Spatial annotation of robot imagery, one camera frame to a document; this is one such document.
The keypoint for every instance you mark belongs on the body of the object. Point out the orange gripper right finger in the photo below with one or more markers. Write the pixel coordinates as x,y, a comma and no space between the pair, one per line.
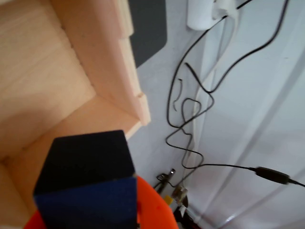
155,210

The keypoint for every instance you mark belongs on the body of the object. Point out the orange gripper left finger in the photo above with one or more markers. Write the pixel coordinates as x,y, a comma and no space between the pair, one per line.
35,220

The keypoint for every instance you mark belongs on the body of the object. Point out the blue cube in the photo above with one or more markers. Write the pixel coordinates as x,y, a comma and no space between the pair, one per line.
88,181

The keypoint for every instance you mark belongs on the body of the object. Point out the light wooden box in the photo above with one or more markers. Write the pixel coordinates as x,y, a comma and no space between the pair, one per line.
47,71

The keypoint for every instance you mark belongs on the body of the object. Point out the small beige connector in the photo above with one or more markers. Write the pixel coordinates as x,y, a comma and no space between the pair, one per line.
179,194

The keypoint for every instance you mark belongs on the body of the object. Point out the small metal clip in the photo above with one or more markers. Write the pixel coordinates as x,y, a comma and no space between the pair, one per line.
165,177

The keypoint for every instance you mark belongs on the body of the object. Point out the dark grey mat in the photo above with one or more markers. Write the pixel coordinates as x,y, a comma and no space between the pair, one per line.
147,28

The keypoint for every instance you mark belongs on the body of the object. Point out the white power strip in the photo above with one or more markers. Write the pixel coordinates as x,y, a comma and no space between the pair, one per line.
199,14

